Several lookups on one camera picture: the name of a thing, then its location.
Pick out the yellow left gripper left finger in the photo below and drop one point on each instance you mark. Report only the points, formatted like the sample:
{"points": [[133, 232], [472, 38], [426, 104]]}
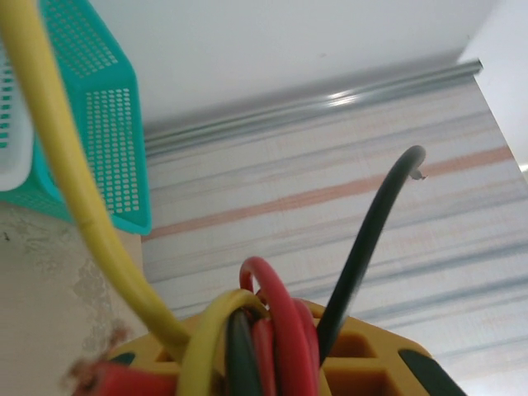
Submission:
{"points": [[144, 346]]}

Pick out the white perforated plastic basket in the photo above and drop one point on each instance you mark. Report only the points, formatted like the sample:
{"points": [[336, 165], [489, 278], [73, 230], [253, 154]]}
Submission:
{"points": [[16, 165]]}

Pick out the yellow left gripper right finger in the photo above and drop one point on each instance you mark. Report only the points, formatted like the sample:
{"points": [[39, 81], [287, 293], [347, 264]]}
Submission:
{"points": [[383, 350]]}

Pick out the teal perforated plastic basket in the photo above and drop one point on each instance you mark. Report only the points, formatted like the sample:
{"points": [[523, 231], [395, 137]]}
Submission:
{"points": [[111, 144]]}

